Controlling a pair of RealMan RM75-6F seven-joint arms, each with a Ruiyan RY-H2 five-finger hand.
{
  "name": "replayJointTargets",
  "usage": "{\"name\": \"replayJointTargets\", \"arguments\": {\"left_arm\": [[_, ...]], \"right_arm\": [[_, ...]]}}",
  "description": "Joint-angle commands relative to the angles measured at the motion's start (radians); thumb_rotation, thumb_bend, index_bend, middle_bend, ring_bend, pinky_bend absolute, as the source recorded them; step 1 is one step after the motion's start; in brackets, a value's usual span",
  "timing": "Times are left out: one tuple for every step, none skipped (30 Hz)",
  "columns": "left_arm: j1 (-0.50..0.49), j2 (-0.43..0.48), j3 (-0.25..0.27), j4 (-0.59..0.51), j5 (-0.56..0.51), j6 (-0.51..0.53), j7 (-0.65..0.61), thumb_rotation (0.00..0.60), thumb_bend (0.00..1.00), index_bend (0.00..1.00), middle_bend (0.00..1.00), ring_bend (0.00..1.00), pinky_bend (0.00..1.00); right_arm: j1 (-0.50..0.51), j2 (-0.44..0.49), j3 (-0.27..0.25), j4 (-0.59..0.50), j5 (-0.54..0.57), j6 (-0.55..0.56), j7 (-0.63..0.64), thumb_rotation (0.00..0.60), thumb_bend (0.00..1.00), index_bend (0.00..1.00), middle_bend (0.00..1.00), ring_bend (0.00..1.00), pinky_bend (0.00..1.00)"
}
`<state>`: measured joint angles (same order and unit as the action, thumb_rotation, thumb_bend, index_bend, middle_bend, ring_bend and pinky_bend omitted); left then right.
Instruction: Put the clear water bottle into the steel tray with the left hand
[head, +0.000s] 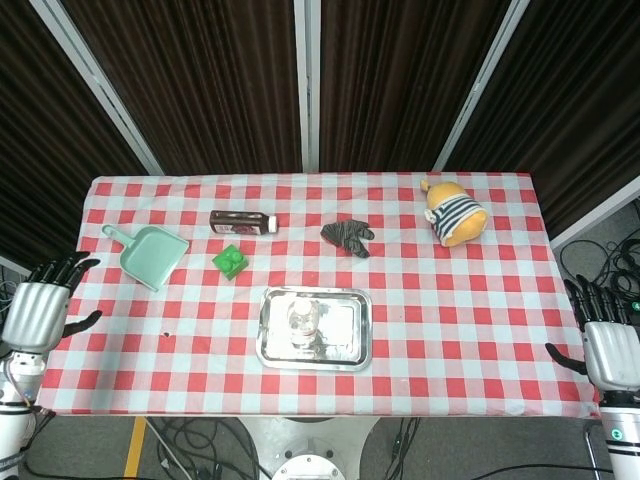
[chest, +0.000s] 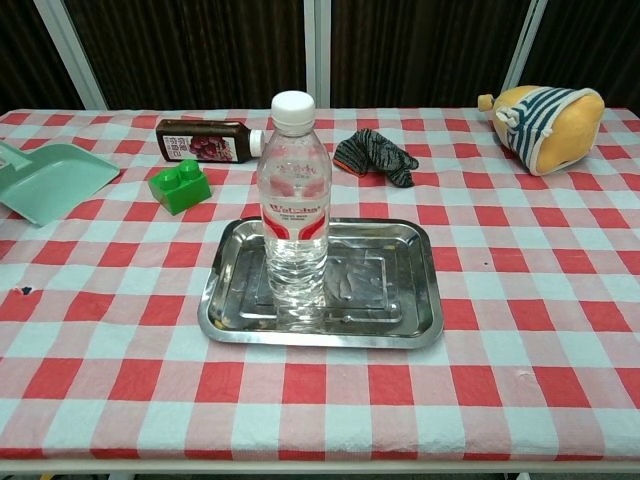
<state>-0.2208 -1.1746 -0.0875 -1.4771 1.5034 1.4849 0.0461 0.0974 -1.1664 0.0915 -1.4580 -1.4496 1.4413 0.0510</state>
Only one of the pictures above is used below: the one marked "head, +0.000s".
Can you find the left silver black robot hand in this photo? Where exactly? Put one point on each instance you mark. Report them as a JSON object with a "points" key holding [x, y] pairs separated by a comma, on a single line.
{"points": [[35, 315]]}

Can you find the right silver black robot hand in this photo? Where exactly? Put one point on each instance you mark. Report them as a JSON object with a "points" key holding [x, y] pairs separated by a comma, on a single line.
{"points": [[615, 355]]}

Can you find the transparent plastic water bottle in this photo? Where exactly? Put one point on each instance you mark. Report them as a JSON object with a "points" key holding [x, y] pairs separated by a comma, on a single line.
{"points": [[302, 325]]}

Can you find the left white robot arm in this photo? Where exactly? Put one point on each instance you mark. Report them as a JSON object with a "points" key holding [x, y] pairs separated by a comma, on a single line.
{"points": [[12, 435]]}

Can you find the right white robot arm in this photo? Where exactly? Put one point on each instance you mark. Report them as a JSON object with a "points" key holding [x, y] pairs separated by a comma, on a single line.
{"points": [[622, 435]]}

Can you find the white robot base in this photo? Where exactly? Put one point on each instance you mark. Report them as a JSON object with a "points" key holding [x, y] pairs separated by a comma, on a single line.
{"points": [[305, 440]]}

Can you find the red white checkered tablecloth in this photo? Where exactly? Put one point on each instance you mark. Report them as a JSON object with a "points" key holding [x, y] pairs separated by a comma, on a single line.
{"points": [[450, 310]]}

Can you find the brown bottle white cap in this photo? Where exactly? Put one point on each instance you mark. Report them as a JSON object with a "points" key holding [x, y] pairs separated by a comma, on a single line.
{"points": [[240, 222]]}

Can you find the stainless steel tray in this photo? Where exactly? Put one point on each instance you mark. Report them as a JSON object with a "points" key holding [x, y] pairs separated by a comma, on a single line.
{"points": [[345, 325]]}

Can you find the black power box green lights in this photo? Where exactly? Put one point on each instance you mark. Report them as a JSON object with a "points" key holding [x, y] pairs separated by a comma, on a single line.
{"points": [[634, 310]]}

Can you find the mint green dustpan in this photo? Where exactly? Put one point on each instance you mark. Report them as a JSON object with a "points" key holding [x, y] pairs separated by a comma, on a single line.
{"points": [[150, 255]]}

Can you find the dark ribbed partition panel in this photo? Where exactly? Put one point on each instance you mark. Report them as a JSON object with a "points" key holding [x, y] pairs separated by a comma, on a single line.
{"points": [[575, 100], [200, 90], [50, 150], [390, 90]]}

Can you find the green toy block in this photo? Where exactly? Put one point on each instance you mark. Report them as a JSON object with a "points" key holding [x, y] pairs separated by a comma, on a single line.
{"points": [[230, 261]]}

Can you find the yellow plush toy striped shirt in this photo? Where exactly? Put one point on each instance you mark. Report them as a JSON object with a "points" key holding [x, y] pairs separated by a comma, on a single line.
{"points": [[457, 215]]}

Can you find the dark striped work glove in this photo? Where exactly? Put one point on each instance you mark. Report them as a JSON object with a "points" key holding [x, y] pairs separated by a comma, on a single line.
{"points": [[345, 232]]}

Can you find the white partition frame rail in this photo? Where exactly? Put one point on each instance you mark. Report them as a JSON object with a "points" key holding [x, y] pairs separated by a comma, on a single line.
{"points": [[12, 264], [595, 220]]}

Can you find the white partition frame post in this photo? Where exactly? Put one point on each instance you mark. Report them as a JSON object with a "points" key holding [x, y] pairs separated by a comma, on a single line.
{"points": [[97, 82], [306, 85], [479, 82]]}

